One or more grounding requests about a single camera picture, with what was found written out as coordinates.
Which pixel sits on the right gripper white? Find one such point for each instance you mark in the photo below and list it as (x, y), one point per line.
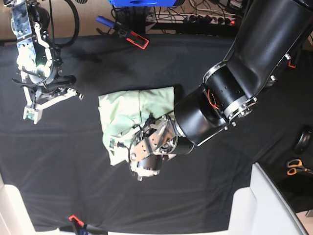
(35, 106)

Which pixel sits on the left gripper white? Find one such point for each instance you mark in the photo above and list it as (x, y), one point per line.
(147, 167)

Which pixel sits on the light green T-shirt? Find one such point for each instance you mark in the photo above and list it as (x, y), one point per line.
(123, 114)

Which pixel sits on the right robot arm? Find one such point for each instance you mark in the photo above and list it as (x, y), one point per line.
(39, 57)

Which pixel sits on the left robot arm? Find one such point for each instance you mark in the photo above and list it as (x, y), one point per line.
(229, 90)

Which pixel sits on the red black clamp top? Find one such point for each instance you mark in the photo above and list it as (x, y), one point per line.
(133, 38)

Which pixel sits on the red black clamp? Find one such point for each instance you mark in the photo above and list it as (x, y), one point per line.
(133, 38)
(292, 63)

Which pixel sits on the black table cloth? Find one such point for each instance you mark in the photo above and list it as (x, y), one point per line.
(61, 167)

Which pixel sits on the red blue clamp bottom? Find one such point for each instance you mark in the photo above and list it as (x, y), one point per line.
(78, 227)

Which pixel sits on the blue box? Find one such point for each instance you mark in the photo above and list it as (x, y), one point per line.
(150, 3)

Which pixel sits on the white chair right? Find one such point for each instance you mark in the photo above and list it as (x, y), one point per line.
(260, 209)

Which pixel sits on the white chair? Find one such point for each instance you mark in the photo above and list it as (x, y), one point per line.
(260, 209)
(14, 218)

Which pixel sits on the white chair left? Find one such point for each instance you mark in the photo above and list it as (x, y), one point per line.
(14, 218)

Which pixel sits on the white power strip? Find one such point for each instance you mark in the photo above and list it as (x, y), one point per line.
(177, 18)

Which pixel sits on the black round object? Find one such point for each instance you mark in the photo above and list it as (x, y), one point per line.
(303, 141)

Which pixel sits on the red black clamp right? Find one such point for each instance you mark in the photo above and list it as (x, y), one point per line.
(292, 63)

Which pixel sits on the blue handled tool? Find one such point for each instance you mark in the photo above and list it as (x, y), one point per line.
(109, 23)

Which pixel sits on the orange handled scissors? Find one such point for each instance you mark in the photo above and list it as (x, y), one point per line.
(295, 166)

